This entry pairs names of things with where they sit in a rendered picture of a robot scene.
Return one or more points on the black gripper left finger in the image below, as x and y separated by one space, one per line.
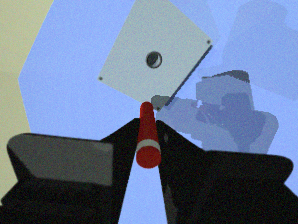
107 162

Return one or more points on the grey sloped panel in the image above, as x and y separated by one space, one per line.
155 50

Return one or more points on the red cylindrical peg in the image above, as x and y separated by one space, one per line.
148 154

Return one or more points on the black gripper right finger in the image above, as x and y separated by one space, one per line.
187 173

